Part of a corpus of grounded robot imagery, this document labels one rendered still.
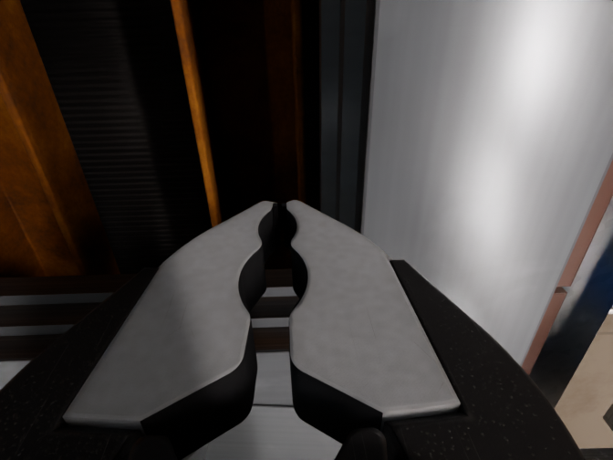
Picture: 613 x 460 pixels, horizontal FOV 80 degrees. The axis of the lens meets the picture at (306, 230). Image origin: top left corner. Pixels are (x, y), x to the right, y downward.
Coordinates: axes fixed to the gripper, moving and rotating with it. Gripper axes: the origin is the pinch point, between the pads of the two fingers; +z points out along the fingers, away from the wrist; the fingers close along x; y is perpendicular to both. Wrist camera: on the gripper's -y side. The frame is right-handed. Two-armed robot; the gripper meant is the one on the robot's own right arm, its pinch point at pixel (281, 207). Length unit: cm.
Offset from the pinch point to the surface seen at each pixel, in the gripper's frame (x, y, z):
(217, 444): -5.0, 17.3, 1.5
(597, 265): 32.3, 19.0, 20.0
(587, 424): 136, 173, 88
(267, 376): -1.4, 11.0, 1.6
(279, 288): -0.7, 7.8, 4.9
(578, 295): 31.8, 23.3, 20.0
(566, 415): 123, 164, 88
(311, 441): 0.8, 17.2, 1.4
